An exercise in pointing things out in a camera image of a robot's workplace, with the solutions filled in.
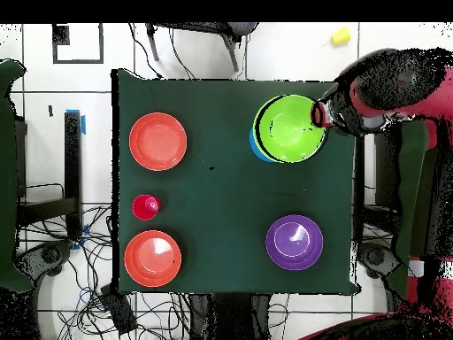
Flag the black metal stand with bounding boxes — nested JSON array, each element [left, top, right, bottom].
[[14, 111, 85, 242], [354, 134, 403, 235]]

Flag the light blue plastic bowl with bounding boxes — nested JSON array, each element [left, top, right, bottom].
[[249, 125, 279, 164]]

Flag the blue tape strip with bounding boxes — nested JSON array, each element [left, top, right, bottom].
[[65, 108, 88, 136]]

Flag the black power strip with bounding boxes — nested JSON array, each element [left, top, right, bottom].
[[99, 283, 138, 336]]

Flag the red plastic cup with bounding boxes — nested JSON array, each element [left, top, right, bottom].
[[131, 193, 161, 221]]

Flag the black chair base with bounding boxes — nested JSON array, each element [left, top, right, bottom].
[[13, 239, 76, 284], [357, 241, 403, 281]]

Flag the orange plastic bowl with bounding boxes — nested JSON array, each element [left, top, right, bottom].
[[128, 112, 188, 172], [124, 229, 183, 289]]

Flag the grey metal-legged chair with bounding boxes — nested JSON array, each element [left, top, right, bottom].
[[145, 22, 259, 73]]

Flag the yellow smooth plastic cup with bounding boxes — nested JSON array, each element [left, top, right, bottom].
[[329, 27, 352, 48]]

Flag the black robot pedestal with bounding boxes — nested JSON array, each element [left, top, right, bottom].
[[188, 293, 273, 340]]

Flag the light green plastic bowl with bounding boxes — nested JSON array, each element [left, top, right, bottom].
[[251, 93, 329, 165]]

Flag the dark green tablecloth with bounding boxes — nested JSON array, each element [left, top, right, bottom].
[[111, 67, 366, 296]]

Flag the purple plastic bowl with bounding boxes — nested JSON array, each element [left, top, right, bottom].
[[265, 213, 325, 272]]

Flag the tangled black floor cables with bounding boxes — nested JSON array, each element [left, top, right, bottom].
[[17, 203, 194, 340]]

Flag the black square frame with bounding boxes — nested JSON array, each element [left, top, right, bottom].
[[51, 23, 105, 66]]

